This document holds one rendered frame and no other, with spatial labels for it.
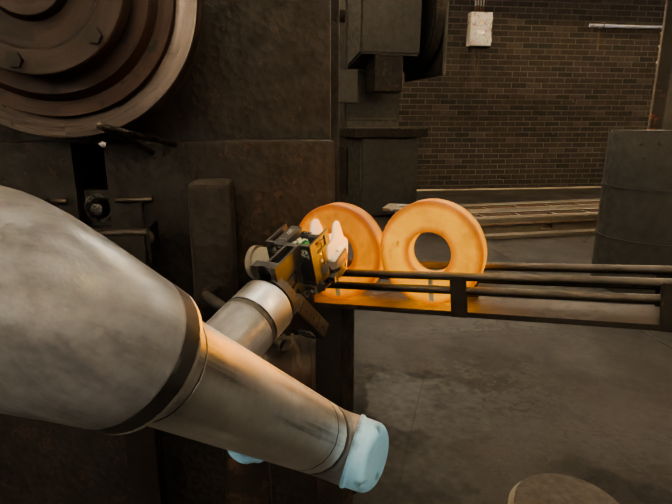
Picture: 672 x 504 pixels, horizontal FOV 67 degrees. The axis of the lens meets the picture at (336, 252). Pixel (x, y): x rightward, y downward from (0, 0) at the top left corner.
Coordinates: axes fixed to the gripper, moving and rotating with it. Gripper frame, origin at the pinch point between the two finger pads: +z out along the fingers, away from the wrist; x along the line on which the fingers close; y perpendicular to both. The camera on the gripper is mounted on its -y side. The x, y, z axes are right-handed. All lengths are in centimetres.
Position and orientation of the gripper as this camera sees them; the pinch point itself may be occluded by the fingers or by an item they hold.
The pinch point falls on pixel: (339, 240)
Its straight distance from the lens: 80.6
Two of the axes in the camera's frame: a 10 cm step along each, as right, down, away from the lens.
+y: -1.4, -8.6, -4.9
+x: -8.9, -1.1, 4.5
